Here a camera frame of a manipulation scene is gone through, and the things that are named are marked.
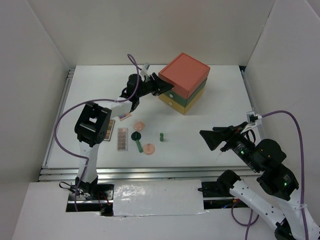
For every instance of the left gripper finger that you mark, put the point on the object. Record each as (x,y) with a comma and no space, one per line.
(157,93)
(161,86)

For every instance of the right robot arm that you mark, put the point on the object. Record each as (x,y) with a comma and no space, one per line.
(290,220)

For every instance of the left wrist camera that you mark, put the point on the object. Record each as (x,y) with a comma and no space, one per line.
(144,69)

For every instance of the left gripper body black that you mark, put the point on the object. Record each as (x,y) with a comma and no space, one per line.
(147,88)

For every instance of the wrapped peach makeup sponge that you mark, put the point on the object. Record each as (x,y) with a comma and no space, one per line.
(139,126)

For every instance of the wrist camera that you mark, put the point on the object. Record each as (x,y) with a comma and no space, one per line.
(253,119)
(144,69)

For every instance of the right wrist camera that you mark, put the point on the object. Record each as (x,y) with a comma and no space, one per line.
(253,119)

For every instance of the aluminium table rail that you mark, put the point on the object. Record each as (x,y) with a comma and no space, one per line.
(182,154)

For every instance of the yellow drawer box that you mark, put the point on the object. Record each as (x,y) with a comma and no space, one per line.
(177,107)

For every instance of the peach round puff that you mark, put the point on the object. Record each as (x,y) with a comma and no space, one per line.
(148,149)

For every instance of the light green tube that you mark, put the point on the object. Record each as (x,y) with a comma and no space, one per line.
(139,146)

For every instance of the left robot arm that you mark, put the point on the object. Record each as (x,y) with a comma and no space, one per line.
(92,126)

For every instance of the dark green cushion puff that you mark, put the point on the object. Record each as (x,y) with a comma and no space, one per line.
(136,136)

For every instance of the dark green lipstick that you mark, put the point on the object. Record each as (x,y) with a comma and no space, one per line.
(161,137)

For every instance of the brown eyeshadow palette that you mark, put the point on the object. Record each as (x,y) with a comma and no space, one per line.
(109,131)

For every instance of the pink-brown eyeshadow palette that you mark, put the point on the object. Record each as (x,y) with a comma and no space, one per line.
(122,139)

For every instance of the colourful square eyeshadow palette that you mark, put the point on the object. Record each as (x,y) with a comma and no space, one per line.
(124,116)

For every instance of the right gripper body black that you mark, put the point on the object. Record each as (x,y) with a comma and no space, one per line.
(238,142)

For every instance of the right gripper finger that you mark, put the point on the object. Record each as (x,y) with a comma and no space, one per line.
(213,139)
(225,130)

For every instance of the green drawer box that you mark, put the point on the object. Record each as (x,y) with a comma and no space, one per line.
(184,101)

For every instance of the white front cover panel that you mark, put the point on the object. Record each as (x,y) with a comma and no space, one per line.
(158,198)

